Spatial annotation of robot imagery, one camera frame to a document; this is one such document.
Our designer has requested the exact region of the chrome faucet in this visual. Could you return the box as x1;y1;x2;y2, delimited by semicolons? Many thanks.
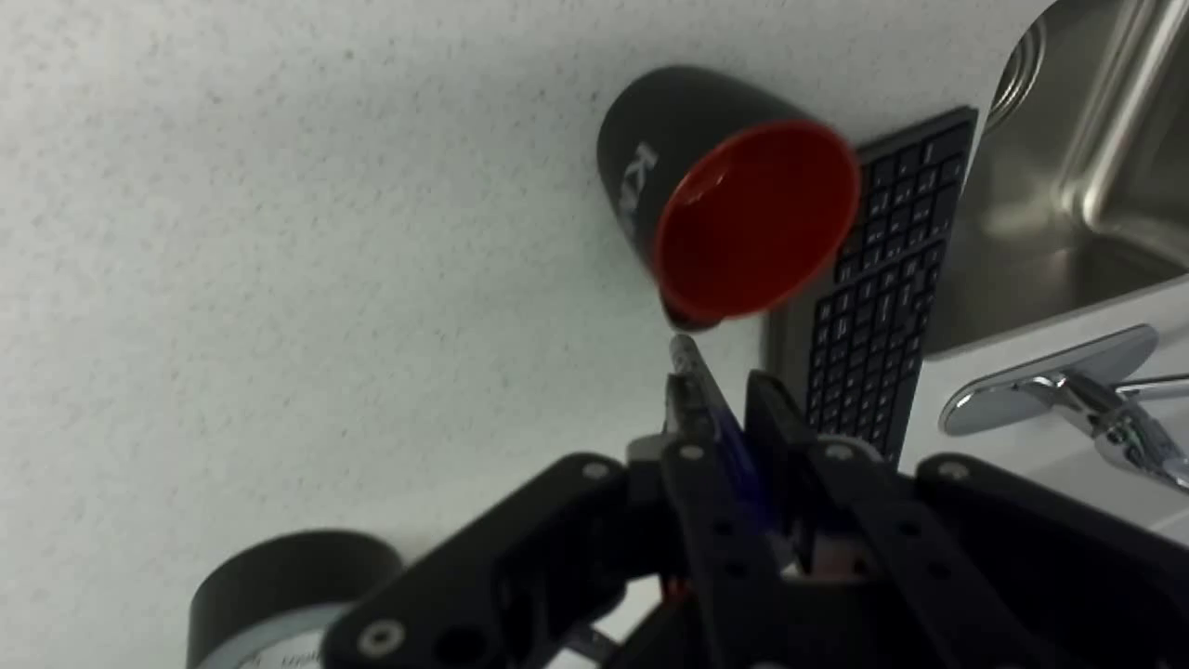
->
936;321;1189;496

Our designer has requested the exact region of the blue capped marker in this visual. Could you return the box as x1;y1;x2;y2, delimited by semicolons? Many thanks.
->
666;331;780;525

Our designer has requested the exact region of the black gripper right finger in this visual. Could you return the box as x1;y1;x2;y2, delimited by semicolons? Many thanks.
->
744;368;1189;669

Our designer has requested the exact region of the stainless steel sink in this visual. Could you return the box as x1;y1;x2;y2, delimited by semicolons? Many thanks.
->
926;0;1189;357

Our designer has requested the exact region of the metal sink drain strainer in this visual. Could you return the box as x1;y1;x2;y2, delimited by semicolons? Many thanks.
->
992;19;1056;120

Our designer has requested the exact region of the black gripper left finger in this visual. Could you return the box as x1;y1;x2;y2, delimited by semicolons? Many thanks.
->
319;368;800;669

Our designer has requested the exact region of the black keyboard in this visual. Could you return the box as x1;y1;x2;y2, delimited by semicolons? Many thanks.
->
804;104;981;470

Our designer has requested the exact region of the black mug with orange inside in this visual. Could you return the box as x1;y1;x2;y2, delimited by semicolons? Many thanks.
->
594;63;864;334

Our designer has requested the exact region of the grey tape roll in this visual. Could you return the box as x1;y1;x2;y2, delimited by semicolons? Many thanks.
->
183;528;413;669

